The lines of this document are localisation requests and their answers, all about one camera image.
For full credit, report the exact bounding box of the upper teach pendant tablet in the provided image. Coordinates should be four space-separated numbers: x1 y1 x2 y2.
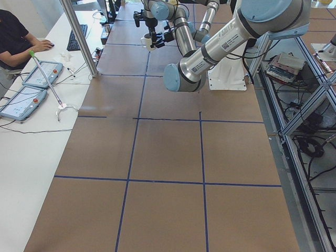
22 60 64 89

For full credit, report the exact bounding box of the brown paper table cover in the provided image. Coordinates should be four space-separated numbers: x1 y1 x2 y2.
25 4 299 251

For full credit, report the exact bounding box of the lower teach pendant tablet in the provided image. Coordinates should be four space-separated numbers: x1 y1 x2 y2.
1 86 47 121

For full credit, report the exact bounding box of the grey aluminium post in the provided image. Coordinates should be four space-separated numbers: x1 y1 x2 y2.
60 0 98 78

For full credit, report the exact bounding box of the teach pendant tablet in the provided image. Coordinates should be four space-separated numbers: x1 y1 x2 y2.
1 86 47 121
22 60 64 89

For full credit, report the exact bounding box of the black keyboard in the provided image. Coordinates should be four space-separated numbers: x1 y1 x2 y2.
66 24 88 52

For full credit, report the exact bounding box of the long grabber reach tool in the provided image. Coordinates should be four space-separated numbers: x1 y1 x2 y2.
29 50 79 122

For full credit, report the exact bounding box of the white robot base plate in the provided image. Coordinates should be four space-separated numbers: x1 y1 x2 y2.
207 56 247 91

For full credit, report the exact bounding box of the metal cup on desk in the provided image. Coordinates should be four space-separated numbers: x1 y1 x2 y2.
104 24 111 33

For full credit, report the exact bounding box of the stack of books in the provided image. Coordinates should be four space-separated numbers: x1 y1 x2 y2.
266 52 306 83

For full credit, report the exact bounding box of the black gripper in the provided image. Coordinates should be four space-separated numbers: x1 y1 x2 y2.
133 10 158 46
155 26 175 48

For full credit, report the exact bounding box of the seated person dark shirt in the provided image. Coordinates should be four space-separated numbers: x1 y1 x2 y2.
1 9 52 70

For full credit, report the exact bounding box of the black cable bundle on floor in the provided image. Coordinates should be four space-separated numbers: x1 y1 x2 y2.
293 135 328 159

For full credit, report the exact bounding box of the white ribbed HOME mug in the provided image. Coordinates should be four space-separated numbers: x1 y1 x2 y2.
141 37 156 51

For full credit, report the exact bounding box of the aluminium frame rack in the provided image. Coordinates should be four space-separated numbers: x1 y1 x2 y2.
250 33 335 251

